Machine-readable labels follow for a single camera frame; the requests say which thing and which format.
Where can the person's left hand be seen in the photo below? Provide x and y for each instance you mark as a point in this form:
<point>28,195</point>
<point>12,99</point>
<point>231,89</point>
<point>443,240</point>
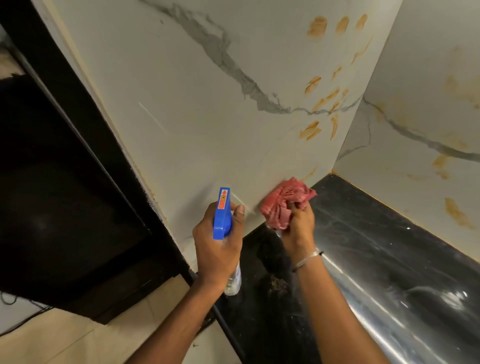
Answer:
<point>217,251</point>

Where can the person's right hand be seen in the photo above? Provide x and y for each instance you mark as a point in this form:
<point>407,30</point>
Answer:
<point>298,228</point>

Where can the pink checked cleaning cloth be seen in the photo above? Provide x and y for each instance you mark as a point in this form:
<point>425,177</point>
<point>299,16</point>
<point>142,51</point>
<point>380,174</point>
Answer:
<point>285,202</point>

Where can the clear spray bottle blue nozzle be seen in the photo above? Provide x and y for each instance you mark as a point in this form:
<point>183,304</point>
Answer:
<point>222,217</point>

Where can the person's right forearm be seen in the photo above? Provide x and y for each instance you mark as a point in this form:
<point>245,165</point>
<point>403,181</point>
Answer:
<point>337,318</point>

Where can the person's left forearm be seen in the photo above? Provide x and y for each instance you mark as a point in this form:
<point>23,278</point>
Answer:
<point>176,330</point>

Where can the silver bangle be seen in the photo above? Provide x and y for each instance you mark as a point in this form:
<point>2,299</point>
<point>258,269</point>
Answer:
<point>307,258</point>

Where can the black refrigerator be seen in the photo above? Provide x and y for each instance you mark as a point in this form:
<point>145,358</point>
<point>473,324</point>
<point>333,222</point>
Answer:
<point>56,206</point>

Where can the black door frame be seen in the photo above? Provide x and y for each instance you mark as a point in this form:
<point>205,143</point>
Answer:
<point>93,131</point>

